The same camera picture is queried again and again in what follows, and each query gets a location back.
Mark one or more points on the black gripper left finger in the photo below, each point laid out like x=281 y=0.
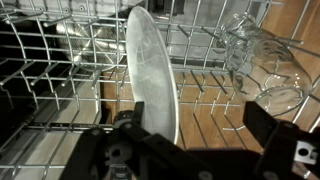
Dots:
x=133 y=153

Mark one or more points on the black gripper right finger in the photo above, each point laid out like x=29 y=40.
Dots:
x=283 y=150

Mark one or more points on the white plastic plate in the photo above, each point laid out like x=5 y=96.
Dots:
x=150 y=66

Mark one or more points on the built-in dishwasher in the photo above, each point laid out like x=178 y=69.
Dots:
x=66 y=111

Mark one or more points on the clear glass jar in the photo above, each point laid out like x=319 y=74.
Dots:
x=266 y=70

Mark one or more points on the cylindrical tumbler cup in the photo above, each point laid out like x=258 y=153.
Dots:
x=93 y=43

